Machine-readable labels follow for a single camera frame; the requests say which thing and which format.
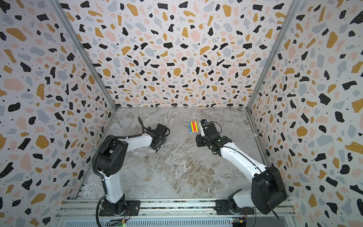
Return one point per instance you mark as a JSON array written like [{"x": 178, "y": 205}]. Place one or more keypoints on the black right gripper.
[{"x": 206, "y": 132}]

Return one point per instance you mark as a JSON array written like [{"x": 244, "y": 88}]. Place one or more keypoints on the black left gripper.
[{"x": 163, "y": 140}]

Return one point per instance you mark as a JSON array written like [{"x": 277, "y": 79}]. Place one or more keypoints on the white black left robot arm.
[{"x": 108, "y": 161}]

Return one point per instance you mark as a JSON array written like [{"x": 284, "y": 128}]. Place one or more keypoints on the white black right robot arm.
[{"x": 267, "y": 187}]

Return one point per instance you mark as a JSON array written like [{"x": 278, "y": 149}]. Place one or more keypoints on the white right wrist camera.
[{"x": 201, "y": 127}]

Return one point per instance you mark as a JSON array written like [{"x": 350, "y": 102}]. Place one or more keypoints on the metal corner post right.
[{"x": 275, "y": 49}]

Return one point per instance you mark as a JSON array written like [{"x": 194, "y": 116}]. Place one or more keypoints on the metal corner post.
[
  {"x": 75, "y": 25},
  {"x": 275, "y": 49}
]

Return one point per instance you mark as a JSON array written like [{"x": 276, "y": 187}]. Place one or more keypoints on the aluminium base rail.
[{"x": 212, "y": 212}]

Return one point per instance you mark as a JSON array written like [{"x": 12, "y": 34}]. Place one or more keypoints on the metal corner post left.
[{"x": 75, "y": 25}]

